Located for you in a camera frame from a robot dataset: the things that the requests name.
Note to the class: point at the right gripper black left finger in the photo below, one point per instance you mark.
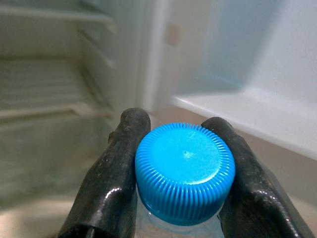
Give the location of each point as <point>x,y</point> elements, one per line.
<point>111,178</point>

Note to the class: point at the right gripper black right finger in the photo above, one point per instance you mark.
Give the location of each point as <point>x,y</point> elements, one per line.
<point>252,198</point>

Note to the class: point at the clear bottle blue cap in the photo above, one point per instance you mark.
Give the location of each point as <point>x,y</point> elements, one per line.
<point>183,161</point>

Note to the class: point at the silver mini fridge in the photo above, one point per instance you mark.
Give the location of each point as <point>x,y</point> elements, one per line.
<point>37,153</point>

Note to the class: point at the white fridge door shelf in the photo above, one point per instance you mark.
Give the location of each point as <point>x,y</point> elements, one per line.
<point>260,116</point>

